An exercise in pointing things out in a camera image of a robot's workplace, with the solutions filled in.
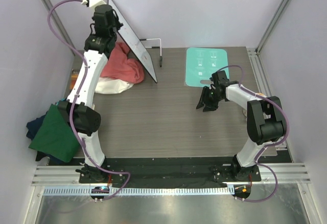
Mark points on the teal cutting board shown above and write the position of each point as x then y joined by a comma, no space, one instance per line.
201,63

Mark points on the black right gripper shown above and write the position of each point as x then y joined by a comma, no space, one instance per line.
210,106

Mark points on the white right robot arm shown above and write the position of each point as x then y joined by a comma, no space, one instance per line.
265,122

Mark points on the white perforated cable rail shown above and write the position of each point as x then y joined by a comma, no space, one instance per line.
105,191

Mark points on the aluminium right corner post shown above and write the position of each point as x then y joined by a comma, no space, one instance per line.
272,24

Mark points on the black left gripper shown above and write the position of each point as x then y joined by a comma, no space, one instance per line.
118,23

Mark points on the white dry erase board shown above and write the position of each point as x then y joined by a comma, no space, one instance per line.
136,46

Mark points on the navy blue t shirt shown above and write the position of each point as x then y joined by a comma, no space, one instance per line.
34,126

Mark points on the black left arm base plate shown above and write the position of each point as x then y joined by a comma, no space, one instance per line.
90,174

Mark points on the red t shirt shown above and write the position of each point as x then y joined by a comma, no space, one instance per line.
120,66

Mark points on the orange cover book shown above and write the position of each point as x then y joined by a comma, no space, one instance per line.
74,76

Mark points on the aluminium corner post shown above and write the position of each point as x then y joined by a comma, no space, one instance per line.
57,23
272,24

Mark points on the white mug orange inside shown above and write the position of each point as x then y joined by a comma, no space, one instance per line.
245,111

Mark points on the green t shirt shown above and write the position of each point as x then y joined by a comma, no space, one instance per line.
55,138

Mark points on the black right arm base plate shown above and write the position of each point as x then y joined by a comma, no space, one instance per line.
229,173

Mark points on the aluminium left corner post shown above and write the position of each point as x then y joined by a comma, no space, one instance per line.
57,23

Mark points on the metal wire board stand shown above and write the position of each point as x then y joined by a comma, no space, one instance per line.
159,46

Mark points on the white t shirt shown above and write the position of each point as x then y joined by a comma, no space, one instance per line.
112,86

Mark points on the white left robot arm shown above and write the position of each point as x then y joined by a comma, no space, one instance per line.
78,108

